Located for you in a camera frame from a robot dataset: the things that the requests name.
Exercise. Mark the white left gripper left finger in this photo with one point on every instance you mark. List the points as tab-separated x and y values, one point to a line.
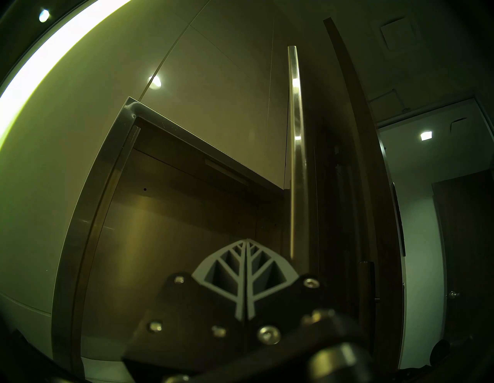
200	316

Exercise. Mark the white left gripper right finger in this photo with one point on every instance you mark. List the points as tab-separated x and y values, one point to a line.
285	309

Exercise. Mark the stainless steel dispenser cabinet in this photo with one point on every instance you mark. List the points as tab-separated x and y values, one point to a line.
96	185

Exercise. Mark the cabinet door with metal edge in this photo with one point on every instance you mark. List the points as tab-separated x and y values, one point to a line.
370	173

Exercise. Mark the brown hallway door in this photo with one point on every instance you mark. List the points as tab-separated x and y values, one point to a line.
467	251

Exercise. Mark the square recessed ceiling light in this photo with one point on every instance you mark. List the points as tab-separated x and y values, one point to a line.
426	136

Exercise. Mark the small hallway ceiling vent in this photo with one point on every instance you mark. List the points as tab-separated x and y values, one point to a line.
459	123

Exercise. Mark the square ceiling vent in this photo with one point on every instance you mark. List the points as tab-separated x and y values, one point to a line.
399	34

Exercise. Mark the vertical wall light strip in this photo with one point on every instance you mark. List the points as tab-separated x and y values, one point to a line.
38	58

